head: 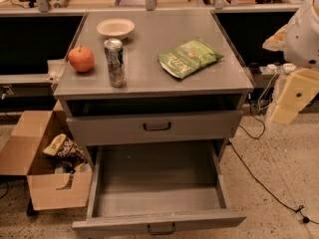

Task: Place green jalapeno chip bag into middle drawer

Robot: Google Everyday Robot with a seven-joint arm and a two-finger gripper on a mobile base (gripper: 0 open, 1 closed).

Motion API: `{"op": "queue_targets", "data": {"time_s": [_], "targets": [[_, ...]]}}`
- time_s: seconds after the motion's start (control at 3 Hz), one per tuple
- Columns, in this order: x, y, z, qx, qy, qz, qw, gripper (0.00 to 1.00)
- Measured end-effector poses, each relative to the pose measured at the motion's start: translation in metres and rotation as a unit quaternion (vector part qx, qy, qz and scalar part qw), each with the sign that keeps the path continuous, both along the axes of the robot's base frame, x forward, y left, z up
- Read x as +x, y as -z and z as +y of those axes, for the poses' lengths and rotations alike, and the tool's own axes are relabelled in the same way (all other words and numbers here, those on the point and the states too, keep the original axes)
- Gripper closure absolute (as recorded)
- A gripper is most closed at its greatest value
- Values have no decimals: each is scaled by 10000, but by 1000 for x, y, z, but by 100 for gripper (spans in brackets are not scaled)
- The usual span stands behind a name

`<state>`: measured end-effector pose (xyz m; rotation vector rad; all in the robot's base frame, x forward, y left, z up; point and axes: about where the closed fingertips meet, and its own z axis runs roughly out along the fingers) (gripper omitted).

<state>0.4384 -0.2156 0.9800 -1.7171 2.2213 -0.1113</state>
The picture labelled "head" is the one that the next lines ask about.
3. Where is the brown snack bag in box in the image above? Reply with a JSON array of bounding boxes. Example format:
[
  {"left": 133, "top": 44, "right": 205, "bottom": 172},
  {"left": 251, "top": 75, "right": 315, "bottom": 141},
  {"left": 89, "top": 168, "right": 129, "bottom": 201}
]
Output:
[{"left": 43, "top": 133, "right": 85, "bottom": 159}]

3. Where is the open cardboard box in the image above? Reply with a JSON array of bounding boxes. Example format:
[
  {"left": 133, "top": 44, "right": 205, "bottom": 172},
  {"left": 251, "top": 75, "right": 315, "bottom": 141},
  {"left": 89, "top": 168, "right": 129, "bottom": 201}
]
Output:
[{"left": 0, "top": 111, "right": 92, "bottom": 211}]

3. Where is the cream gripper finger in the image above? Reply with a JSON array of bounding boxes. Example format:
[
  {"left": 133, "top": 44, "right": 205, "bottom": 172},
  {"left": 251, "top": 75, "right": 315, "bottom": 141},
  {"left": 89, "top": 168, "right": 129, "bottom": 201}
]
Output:
[
  {"left": 270, "top": 68, "right": 319, "bottom": 125},
  {"left": 262, "top": 25, "right": 287, "bottom": 52}
]

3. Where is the grey drawer cabinet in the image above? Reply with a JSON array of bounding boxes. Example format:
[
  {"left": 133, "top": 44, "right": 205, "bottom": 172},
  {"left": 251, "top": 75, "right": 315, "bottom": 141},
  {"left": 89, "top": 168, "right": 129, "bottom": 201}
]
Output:
[{"left": 55, "top": 9, "right": 252, "bottom": 154}]

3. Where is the green jalapeno chip bag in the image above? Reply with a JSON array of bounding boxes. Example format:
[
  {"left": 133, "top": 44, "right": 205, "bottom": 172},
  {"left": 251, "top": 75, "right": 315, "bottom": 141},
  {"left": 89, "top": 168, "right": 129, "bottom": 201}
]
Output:
[{"left": 158, "top": 38, "right": 223, "bottom": 80}]

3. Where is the silver drink can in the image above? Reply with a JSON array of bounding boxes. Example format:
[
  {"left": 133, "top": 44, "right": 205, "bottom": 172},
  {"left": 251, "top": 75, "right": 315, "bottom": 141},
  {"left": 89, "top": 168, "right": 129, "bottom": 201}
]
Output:
[{"left": 104, "top": 38, "right": 126, "bottom": 88}]

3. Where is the open grey lower drawer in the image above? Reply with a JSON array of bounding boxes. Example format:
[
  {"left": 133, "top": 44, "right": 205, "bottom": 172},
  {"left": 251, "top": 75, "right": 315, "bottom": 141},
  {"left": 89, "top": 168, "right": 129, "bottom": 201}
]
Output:
[{"left": 73, "top": 140, "right": 245, "bottom": 238}]

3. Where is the closed grey upper drawer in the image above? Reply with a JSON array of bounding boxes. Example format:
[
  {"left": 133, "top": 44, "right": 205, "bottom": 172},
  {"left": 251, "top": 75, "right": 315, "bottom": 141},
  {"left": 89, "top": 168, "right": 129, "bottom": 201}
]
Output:
[{"left": 67, "top": 111, "right": 242, "bottom": 146}]

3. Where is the red apple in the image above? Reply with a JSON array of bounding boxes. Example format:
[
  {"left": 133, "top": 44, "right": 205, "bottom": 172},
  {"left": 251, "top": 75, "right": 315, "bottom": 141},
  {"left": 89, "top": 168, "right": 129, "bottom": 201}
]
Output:
[{"left": 68, "top": 46, "right": 95, "bottom": 73}]

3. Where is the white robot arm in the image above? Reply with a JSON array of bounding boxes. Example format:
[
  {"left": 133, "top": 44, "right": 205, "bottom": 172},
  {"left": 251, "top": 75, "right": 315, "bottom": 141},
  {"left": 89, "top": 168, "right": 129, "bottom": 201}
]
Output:
[{"left": 262, "top": 0, "right": 319, "bottom": 125}]

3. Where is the white paper bowl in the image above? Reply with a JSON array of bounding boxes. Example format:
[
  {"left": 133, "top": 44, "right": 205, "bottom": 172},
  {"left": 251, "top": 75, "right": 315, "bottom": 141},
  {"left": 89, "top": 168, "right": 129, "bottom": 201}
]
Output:
[{"left": 97, "top": 18, "right": 135, "bottom": 40}]

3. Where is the white power strip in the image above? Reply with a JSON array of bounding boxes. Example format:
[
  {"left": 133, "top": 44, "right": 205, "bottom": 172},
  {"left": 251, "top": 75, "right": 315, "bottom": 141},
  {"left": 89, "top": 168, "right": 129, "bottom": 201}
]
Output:
[{"left": 266, "top": 63, "right": 296, "bottom": 75}]

